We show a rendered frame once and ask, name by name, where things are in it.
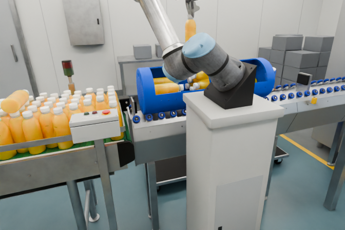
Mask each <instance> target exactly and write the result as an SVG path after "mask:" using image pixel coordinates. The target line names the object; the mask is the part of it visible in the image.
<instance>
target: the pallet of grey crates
mask: <svg viewBox="0 0 345 230"><path fill-rule="evenodd" d="M333 41H334V36H328V35H315V36H305V40H304V46H303V47H302V42H303V34H276V35H275V36H273V41H272V46H271V47H259V51H258V58H264V59H266V60H267V61H269V62H270V64H271V65H272V67H274V68H276V76H275V84H274V90H276V86H278V85H281V89H284V88H283V85H285V84H288V85H289V87H288V89H289V88H291V87H290V85H291V84H292V83H295V84H296V86H297V77H298V74H299V73H300V72H303V73H307V74H311V75H312V80H311V81H313V80H316V85H317V84H318V83H317V81H318V80H323V81H324V79H325V74H326V71H327V67H328V63H329V58H330V54H331V50H332V45H333ZM323 83H324V82H322V84H323Z"/></svg>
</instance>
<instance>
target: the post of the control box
mask: <svg viewBox="0 0 345 230"><path fill-rule="evenodd" d="M94 144H95V150H96V154H97V160H98V166H99V171H100V177H101V182H102V188H103V194H104V200H105V205H106V211H107V217H108V223H109V228H110V230H118V225H117V219H116V213H115V208H114V202H113V195H112V189H111V183H110V176H109V170H108V164H107V157H106V151H105V144H104V139H99V140H94Z"/></svg>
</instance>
